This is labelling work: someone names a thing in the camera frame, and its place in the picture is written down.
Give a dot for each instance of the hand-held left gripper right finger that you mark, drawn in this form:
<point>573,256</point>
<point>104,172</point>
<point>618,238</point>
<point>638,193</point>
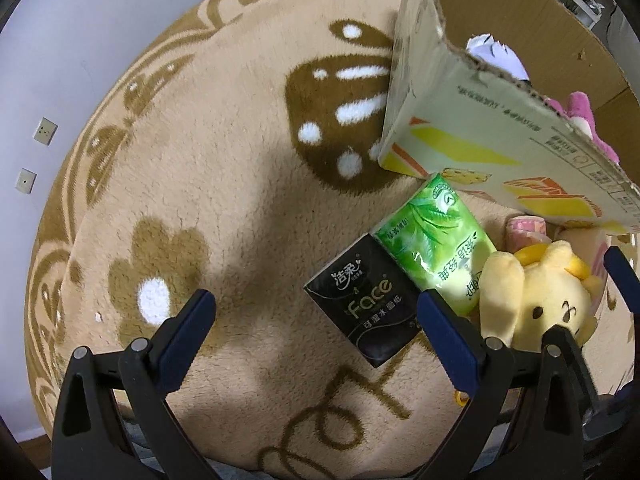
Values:
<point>442,330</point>

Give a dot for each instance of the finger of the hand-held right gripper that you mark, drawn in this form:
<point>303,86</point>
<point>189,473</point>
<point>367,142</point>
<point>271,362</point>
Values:
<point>622,275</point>

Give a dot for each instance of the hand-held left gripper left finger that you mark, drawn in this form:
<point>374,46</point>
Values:
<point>187,327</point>

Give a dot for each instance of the yellow plush bear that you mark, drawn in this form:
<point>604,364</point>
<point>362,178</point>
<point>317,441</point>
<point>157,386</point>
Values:
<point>545,295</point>

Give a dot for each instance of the black tissue pack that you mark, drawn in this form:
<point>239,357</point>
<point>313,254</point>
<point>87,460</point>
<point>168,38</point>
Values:
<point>360,305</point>

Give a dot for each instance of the green tissue pack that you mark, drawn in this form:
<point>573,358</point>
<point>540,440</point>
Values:
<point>435,240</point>

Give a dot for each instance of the pink swirl roll plush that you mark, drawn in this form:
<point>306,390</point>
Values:
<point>525,227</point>

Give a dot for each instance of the cardboard box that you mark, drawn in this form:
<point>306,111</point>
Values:
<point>450,110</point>

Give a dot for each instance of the beige patterned carpet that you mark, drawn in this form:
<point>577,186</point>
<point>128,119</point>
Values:
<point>225,160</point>

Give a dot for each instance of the pink and white plush toy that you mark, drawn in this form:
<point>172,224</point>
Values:
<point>580,107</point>

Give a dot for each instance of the white and purple plush toy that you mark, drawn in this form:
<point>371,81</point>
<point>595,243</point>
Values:
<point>492,55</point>

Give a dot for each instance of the white wall socket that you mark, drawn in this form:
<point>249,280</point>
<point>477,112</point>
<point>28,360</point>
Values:
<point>45,131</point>
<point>25,180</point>

